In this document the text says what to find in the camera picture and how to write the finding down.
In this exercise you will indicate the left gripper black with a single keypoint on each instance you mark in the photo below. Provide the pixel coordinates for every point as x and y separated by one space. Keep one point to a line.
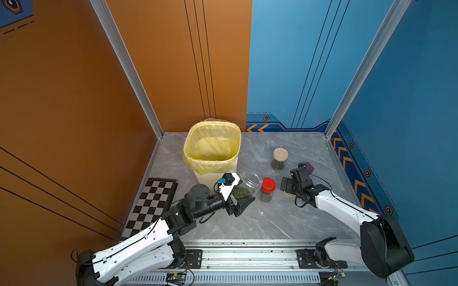
237 208

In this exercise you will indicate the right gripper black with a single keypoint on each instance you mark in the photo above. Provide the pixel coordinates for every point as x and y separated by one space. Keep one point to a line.
289 181

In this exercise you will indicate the glass jar with tea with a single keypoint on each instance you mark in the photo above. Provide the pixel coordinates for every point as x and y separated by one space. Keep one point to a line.
250 183

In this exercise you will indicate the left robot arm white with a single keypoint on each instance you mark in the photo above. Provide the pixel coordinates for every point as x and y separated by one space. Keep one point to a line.
159 245

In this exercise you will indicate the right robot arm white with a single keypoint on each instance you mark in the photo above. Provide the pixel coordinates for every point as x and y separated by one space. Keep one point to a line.
383 248

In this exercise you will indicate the glass jar red lid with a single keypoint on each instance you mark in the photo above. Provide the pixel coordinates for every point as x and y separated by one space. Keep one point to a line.
267 189

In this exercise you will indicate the purple embossed toy cube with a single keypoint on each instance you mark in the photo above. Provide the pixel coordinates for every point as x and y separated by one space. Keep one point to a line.
307 166

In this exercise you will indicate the cream waste basket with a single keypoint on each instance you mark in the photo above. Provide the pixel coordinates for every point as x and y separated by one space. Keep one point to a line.
214 168

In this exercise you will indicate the black white checkerboard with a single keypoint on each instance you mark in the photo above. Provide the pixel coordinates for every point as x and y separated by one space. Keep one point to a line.
155 198

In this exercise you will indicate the green circuit board left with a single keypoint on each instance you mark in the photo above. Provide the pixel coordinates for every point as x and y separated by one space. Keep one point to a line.
175 279

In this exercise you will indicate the green circuit board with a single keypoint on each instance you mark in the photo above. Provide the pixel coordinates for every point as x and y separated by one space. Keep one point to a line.
337 277
175 279

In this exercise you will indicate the green circuit board right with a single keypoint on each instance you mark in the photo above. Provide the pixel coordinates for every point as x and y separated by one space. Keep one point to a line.
337 277

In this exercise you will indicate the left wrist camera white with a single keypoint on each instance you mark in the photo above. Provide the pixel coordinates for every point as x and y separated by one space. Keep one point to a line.
227 183

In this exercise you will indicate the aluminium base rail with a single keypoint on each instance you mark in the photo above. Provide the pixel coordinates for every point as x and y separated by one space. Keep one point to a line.
263 263

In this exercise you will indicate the aluminium corner post right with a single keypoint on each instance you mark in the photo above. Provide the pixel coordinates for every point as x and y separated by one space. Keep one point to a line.
381 38

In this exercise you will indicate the aluminium corner post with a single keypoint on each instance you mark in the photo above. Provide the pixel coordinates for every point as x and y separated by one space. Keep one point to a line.
381 38
114 36

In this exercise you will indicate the aluminium corner post left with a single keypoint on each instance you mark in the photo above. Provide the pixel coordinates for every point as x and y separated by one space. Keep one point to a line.
114 36

